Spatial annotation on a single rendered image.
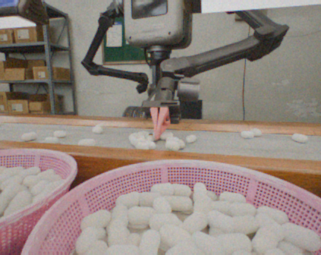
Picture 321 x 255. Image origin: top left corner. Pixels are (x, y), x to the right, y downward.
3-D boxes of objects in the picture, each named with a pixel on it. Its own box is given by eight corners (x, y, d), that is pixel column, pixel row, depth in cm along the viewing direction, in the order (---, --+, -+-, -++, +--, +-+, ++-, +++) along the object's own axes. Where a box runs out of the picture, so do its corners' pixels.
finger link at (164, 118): (164, 130, 46) (168, 102, 52) (134, 129, 48) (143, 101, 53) (167, 146, 51) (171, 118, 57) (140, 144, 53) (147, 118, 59)
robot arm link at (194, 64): (256, 50, 79) (268, 23, 70) (266, 58, 76) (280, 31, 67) (158, 83, 69) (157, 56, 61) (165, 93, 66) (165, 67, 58)
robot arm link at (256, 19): (286, 54, 77) (300, 28, 69) (255, 61, 75) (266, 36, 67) (228, 3, 102) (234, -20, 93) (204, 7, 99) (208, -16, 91)
